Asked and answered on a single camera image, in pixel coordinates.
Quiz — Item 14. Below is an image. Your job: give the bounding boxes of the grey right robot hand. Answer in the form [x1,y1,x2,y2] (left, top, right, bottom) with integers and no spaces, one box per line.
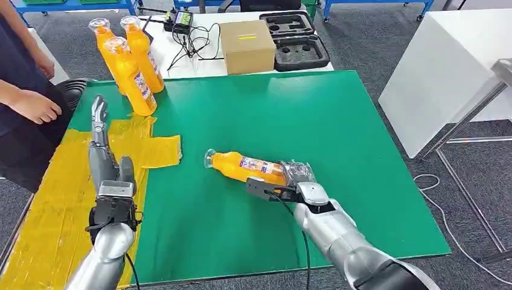
[280,159,318,187]

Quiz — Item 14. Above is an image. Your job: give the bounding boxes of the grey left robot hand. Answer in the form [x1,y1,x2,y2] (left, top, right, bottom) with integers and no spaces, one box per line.
[88,94,138,190]

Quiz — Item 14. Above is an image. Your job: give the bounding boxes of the orange drink bottle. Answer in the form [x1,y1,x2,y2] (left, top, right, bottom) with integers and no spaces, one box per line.
[104,36,158,117]
[203,148,289,187]
[88,18,128,97]
[120,15,165,94]

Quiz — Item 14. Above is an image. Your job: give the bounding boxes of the green table mat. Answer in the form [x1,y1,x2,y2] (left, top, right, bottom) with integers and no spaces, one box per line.
[66,69,452,286]

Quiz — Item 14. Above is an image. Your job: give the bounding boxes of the black ribbed stool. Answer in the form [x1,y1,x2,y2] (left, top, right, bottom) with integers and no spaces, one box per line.
[56,78,91,112]

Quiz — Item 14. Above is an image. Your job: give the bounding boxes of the person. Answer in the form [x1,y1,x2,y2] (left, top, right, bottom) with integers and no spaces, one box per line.
[0,0,75,194]

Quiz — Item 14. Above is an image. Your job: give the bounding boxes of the person's right hand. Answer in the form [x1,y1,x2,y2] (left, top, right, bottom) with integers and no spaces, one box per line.
[10,89,63,125]

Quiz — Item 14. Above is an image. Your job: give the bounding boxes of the person's hand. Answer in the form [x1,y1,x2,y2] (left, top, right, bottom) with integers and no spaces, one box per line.
[34,50,56,80]
[10,89,63,125]

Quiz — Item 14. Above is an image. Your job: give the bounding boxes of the small white cabinet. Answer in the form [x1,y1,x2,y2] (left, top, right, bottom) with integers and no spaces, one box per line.
[28,27,69,85]

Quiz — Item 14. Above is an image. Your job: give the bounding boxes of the person's left hand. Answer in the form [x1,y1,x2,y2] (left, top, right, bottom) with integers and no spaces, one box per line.
[34,50,56,80]

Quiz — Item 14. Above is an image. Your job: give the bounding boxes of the black foam case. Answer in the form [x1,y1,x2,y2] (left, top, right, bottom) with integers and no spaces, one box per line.
[259,10,331,73]

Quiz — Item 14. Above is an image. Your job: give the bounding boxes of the white table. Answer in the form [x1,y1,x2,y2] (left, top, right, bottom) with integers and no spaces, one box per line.
[120,10,334,83]

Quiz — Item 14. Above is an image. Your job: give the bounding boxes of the brown cardboard box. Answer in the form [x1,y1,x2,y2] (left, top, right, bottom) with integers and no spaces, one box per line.
[219,20,277,76]

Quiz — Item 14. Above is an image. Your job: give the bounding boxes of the black device with screen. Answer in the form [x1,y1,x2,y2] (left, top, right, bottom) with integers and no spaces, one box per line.
[164,10,194,35]

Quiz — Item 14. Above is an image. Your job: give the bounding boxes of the large white cabinet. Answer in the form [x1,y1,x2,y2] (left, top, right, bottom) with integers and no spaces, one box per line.
[377,8,512,160]

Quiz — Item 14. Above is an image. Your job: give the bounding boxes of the green bin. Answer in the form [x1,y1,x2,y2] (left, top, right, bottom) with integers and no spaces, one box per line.
[302,0,321,17]

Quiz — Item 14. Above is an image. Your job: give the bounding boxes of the black chair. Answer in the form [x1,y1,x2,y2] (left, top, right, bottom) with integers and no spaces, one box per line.
[240,0,302,12]

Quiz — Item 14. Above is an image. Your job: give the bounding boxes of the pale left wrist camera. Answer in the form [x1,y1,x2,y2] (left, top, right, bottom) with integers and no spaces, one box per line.
[97,180,135,199]

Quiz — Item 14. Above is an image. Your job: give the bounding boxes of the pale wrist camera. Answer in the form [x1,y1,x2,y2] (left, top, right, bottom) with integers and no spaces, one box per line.
[246,177,268,198]
[97,180,135,199]

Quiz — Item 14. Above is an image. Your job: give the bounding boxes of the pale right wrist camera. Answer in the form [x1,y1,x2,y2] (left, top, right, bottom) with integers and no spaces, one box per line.
[246,177,268,198]

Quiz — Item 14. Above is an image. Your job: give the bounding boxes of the black cables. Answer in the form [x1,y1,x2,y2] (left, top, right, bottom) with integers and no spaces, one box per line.
[167,24,225,72]

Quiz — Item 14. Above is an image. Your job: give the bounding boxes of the white floor cable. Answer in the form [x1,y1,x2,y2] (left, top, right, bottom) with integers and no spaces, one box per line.
[414,174,512,285]

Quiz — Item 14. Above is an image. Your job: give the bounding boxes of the blue metal frame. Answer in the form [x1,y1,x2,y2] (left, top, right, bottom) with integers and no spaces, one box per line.
[322,0,435,22]
[10,0,139,25]

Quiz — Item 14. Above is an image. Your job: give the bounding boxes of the steel bench frame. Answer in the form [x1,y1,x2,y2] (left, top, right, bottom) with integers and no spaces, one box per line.
[418,57,512,263]

